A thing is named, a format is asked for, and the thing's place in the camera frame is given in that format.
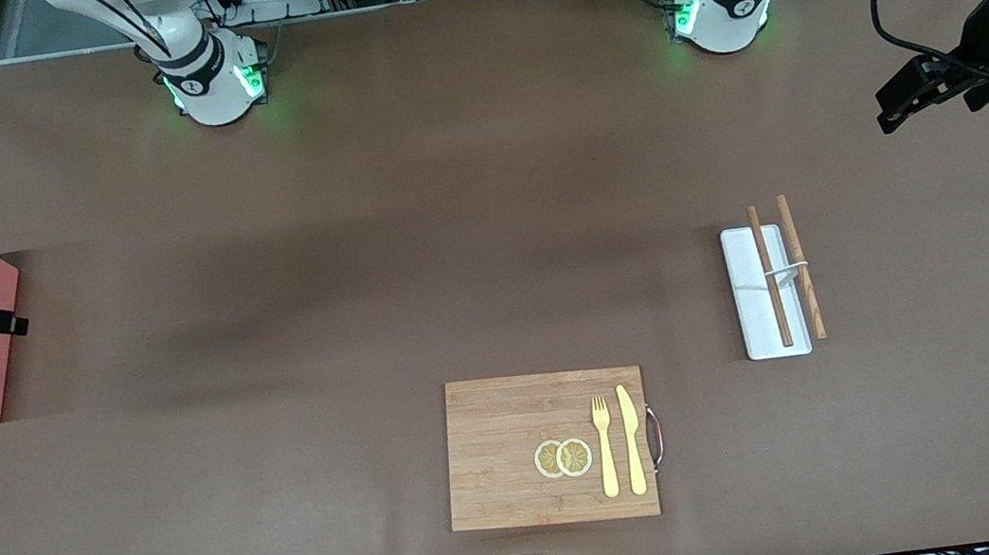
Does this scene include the yellow knife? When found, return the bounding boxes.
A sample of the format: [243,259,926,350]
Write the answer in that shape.
[615,383,651,497]

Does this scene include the yellow fork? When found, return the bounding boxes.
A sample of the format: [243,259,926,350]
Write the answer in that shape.
[588,394,622,500]

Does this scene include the metal cutting board handle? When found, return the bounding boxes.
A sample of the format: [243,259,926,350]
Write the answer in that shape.
[642,402,669,473]

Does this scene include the white rectangular tray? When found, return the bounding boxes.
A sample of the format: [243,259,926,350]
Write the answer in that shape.
[719,221,814,365]

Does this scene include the brown table cover mat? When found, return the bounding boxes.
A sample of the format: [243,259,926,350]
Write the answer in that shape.
[0,0,989,555]

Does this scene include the brown wooden chopstick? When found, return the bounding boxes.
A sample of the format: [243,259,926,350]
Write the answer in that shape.
[746,203,795,350]
[776,191,828,344]

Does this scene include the wooden cutting board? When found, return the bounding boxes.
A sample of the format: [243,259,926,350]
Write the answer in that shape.
[432,356,663,544]

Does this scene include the lemon slice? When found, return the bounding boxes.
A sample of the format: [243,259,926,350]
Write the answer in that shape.
[531,439,569,481]
[554,435,597,480]

